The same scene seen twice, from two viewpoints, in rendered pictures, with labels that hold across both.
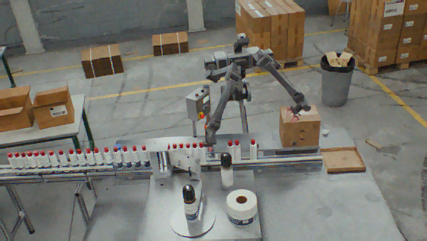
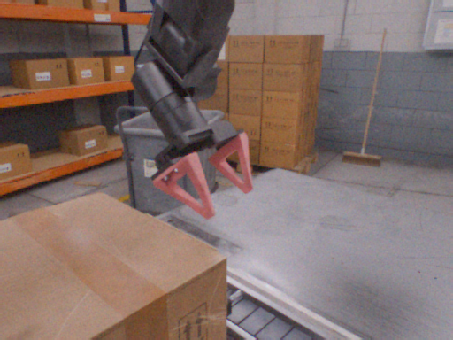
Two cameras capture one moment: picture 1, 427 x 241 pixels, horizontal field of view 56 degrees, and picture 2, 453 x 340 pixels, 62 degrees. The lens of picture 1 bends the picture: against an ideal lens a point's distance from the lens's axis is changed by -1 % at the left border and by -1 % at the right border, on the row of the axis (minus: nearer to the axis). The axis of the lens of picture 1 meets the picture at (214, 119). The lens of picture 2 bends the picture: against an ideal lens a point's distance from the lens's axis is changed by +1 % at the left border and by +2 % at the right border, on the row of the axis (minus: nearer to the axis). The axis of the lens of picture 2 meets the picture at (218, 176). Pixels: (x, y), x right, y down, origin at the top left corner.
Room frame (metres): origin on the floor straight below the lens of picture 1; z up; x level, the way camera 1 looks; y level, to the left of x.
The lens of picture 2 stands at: (2.99, -0.30, 1.37)
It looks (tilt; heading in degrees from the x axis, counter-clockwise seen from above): 20 degrees down; 221
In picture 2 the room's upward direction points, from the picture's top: straight up
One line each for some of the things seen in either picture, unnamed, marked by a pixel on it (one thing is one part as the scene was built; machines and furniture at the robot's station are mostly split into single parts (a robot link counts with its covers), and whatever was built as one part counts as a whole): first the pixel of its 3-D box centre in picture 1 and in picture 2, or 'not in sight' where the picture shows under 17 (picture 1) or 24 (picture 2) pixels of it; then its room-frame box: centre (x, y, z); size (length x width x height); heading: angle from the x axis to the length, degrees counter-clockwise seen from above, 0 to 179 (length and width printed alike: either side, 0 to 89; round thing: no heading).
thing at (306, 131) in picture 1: (299, 126); (87, 336); (2.80, -0.70, 0.99); 0.30 x 0.24 x 0.27; 87
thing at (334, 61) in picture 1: (339, 65); not in sight; (4.83, -1.71, 0.50); 0.42 x 0.41 x 0.28; 98
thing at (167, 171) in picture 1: (161, 159); not in sight; (2.47, 0.44, 1.01); 0.14 x 0.13 x 0.26; 87
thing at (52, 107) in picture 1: (52, 103); not in sight; (3.59, 1.62, 0.97); 0.51 x 0.39 x 0.37; 13
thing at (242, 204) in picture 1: (242, 207); not in sight; (1.96, -0.13, 0.95); 0.20 x 0.20 x 0.14
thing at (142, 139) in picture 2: not in sight; (174, 159); (1.14, -2.38, 0.48); 0.89 x 0.63 x 0.96; 27
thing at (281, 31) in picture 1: (268, 30); not in sight; (6.45, -1.00, 0.45); 1.20 x 0.84 x 0.89; 10
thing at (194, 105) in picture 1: (198, 104); not in sight; (2.64, 0.11, 1.38); 0.17 x 0.10 x 0.19; 143
